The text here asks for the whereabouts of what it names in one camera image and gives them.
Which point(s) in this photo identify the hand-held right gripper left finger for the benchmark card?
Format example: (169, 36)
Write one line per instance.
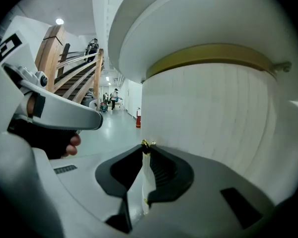
(89, 190)

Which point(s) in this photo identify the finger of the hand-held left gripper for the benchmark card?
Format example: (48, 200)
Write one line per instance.
(72, 113)

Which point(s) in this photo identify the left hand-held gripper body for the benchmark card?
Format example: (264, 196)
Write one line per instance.
(17, 41)

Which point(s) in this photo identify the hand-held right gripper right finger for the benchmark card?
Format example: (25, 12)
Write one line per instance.
(208, 195)

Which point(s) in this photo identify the small gold object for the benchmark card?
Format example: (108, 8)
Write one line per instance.
(147, 146)

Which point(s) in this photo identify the small tan object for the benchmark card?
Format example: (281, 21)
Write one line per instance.
(201, 113)

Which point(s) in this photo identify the white round table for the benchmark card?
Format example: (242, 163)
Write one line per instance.
(188, 16)

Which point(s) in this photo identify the person's left hand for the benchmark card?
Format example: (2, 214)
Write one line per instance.
(52, 142)

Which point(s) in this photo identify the round red and black vacuum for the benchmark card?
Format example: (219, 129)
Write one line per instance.
(103, 107)

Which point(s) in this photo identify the wooden staircase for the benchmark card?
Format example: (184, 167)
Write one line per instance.
(72, 78)

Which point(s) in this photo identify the round ceiling spotlight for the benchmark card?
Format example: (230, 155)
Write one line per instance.
(59, 21)

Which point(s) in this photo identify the red fire extinguisher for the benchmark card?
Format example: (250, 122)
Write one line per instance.
(138, 119)

